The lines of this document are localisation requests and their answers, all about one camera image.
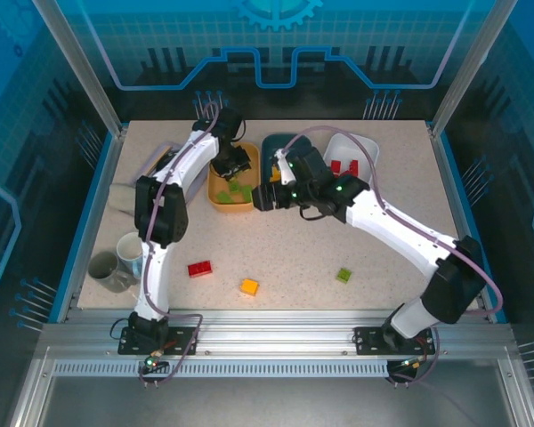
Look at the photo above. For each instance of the green square lego brick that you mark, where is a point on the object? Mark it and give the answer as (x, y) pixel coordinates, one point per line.
(343, 276)
(224, 198)

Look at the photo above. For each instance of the lavender tray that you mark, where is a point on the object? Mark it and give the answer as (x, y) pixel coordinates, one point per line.
(197, 187)

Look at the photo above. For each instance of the red long lego brick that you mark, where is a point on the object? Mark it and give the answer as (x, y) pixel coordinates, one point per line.
(353, 166)
(347, 174)
(199, 268)

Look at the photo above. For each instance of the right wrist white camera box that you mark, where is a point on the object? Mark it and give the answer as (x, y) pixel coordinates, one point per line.
(285, 171)

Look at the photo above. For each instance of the grey metal base plate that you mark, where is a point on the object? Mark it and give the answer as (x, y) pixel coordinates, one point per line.
(271, 405)

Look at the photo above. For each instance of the aluminium frame post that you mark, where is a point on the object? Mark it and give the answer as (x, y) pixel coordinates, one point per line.
(471, 66)
(81, 66)

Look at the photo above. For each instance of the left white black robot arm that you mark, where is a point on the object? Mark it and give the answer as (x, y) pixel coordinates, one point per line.
(156, 276)

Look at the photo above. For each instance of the dark teal plastic container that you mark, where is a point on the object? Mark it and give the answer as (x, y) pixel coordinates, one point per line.
(271, 144)

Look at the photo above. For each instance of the green long lego brick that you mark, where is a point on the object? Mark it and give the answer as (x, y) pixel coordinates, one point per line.
(236, 187)
(248, 192)

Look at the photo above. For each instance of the red square lego brick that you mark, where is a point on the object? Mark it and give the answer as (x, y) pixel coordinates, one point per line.
(336, 165)

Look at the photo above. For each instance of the grey mug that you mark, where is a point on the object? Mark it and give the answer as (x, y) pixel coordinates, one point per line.
(104, 271)

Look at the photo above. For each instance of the white mug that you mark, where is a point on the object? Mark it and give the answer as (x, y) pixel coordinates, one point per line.
(130, 253)

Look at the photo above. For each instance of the orange plastic container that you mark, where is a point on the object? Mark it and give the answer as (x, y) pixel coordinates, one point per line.
(236, 205)

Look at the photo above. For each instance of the yellow square lego brick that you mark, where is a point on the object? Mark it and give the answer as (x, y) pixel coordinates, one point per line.
(249, 287)

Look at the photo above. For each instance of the white plastic container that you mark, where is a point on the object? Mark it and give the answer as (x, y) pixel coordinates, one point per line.
(360, 149)

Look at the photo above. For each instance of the beige cloth napkin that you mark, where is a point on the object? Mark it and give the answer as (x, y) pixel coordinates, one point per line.
(120, 198)

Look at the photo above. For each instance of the orange long lego brick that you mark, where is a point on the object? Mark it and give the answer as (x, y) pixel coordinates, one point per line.
(275, 174)

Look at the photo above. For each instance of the aluminium front rail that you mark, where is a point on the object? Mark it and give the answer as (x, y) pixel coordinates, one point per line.
(271, 333)

